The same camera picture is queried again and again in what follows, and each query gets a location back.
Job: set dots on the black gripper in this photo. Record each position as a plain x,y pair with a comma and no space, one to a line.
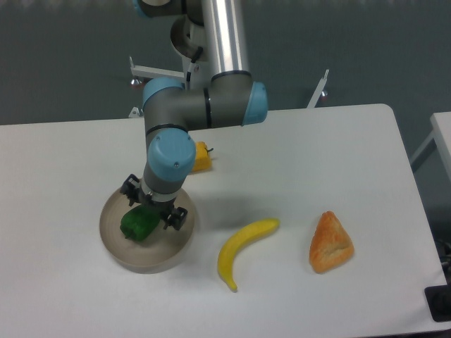
138,192

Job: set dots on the green bell pepper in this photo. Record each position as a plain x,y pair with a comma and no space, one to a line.
138,223

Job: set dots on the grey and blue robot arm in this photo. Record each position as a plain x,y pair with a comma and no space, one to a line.
172,108

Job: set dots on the beige round plate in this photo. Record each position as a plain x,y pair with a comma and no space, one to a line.
161,250

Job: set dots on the yellow bell pepper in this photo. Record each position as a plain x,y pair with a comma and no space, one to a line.
202,160

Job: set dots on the yellow banana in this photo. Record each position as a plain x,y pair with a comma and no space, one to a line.
247,235

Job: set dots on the orange triangular bread pastry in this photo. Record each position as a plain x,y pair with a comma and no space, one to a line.
331,246

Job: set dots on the white side table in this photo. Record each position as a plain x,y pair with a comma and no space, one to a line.
437,139

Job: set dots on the black device at table edge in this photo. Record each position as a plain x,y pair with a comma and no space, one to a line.
438,299

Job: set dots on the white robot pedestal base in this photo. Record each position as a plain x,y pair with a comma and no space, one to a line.
188,40

